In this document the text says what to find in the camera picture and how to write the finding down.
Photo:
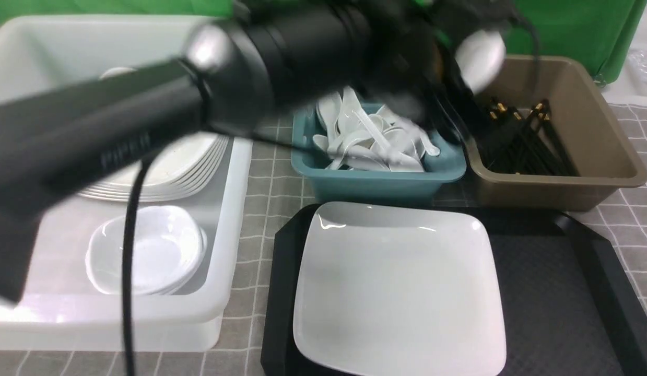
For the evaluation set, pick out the large white square plate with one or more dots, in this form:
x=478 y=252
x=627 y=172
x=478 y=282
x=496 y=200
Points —
x=399 y=291

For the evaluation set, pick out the white ceramic soup spoon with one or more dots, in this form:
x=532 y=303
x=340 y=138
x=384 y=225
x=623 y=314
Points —
x=480 y=57

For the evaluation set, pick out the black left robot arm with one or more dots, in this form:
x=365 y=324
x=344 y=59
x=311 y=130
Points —
x=55 y=143

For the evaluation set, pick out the teal plastic bin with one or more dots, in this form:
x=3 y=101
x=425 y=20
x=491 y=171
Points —
x=378 y=186

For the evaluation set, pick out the pile of white spoons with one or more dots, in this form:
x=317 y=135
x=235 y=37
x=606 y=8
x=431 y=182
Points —
x=355 y=139

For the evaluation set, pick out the large translucent white bin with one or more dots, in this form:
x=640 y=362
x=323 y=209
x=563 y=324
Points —
x=61 y=310

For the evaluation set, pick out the stack of white square plates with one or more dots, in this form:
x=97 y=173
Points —
x=180 y=171

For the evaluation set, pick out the stacked small white bowls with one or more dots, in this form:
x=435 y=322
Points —
x=169 y=248

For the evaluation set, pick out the pile of black chopsticks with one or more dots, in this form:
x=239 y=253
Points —
x=515 y=141

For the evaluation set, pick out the black serving tray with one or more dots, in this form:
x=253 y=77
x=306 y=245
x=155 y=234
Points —
x=569 y=307

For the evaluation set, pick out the brown plastic bin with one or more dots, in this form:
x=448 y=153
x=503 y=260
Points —
x=588 y=128

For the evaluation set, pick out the grey checkered tablecloth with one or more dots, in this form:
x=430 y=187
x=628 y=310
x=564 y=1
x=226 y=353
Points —
x=275 y=192

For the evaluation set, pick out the green backdrop cloth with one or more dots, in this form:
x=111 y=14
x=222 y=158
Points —
x=574 y=31

